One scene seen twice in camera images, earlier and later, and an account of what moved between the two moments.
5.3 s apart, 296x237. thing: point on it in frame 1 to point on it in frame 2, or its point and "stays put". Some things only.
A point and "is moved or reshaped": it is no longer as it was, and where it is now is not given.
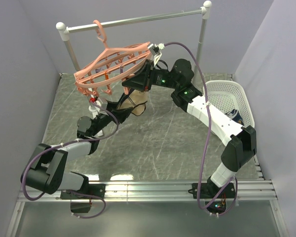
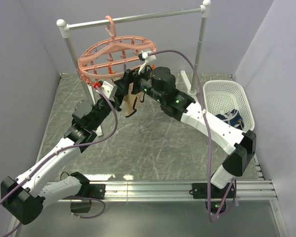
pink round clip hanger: x=113 y=65 is moved or reshaped
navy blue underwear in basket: x=234 y=114 stays put
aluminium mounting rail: x=170 y=190 stays put
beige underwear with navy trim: x=136 y=99 is moved or reshaped
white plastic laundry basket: x=226 y=95 stays put
